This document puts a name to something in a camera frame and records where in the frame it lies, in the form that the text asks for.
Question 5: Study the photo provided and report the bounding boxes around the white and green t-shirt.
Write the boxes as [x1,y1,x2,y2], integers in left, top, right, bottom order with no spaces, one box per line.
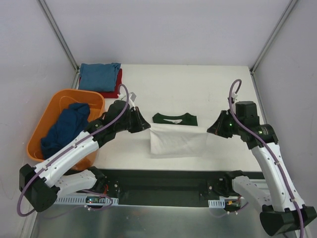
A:
[150,113,208,158]

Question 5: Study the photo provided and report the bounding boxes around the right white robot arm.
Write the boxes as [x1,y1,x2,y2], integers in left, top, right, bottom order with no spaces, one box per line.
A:
[207,101,317,237]

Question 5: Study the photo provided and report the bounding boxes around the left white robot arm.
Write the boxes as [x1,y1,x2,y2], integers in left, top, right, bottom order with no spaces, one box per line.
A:
[17,92,151,217]

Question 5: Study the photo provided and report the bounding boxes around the folded red t-shirt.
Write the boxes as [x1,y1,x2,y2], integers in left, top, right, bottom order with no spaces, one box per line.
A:
[78,68,123,99]

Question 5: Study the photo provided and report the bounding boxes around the orange plastic basket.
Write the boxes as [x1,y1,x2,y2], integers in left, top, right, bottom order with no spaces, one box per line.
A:
[26,89,105,162]

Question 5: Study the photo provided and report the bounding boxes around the folded light blue t-shirt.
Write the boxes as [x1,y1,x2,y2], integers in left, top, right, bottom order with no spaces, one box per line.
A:
[78,63,121,92]

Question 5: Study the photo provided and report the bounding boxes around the dark blue t-shirt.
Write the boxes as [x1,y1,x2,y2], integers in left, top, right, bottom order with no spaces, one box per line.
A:
[41,103,90,160]

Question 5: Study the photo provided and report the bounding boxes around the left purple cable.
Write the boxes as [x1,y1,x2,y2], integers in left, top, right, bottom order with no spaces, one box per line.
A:
[16,84,131,219]

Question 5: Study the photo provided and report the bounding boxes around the purple cable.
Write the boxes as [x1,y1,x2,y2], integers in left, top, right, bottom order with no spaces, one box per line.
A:
[209,79,306,238]
[16,84,131,219]

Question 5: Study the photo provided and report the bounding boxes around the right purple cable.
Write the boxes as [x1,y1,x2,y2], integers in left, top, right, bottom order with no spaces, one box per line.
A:
[209,79,306,238]

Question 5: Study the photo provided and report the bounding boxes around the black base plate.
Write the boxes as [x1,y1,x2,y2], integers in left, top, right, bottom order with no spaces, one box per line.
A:
[86,169,264,207]

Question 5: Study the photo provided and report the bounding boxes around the right white cable duct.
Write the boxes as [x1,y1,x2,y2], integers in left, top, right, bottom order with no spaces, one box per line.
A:
[208,199,225,209]

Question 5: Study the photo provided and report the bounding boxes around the white cable duct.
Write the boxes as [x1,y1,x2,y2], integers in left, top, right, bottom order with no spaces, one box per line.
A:
[208,199,225,209]
[55,194,111,206]

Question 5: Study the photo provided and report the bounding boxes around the aluminium front rail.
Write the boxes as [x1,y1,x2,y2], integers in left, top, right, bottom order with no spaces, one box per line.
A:
[29,175,302,206]

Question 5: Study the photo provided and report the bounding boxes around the left white cable duct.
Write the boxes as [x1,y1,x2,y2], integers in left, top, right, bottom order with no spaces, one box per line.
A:
[55,194,111,206]

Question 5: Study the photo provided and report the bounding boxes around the right aluminium frame post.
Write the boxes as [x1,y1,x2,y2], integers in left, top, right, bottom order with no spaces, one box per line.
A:
[250,0,299,75]

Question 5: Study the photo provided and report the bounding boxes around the aluminium frame post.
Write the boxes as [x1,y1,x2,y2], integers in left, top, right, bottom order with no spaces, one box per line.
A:
[37,0,79,72]
[250,0,299,75]

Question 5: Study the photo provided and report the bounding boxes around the left aluminium frame post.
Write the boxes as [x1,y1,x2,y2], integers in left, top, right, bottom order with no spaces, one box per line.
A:
[37,0,79,72]

